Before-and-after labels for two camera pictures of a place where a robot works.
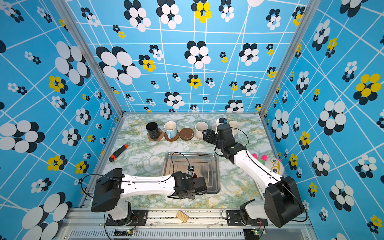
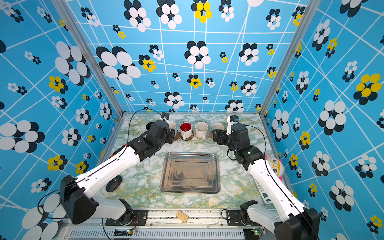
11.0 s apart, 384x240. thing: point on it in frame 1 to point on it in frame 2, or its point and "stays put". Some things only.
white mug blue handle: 170,127 stays put
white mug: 200,127 stays put
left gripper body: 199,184 to 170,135
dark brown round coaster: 172,139 stays put
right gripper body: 213,138 to 224,139
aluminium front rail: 288,224 stays put
